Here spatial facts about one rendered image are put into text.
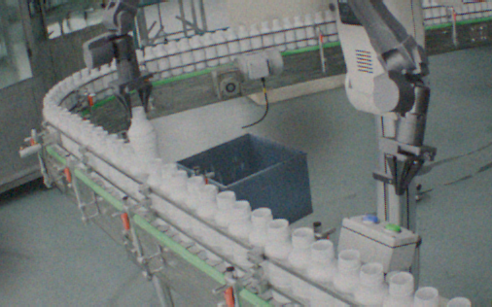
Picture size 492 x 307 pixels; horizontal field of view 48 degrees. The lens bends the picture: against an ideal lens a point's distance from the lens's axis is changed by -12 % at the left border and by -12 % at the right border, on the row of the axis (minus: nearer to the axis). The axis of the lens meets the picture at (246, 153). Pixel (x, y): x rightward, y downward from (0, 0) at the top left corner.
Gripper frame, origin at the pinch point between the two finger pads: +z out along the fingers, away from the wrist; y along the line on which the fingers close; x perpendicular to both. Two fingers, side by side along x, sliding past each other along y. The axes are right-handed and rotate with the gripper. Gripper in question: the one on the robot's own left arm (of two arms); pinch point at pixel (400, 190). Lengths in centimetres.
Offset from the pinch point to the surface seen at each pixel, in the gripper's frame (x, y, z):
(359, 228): -3.6, -5.4, 8.6
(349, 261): -18.2, 6.8, 9.1
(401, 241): -1.2, 3.7, 8.6
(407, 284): -17.5, 19.1, 8.7
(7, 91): 10, -365, 27
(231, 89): 78, -170, 0
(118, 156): -18, -81, 12
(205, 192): -18.9, -34.8, 9.0
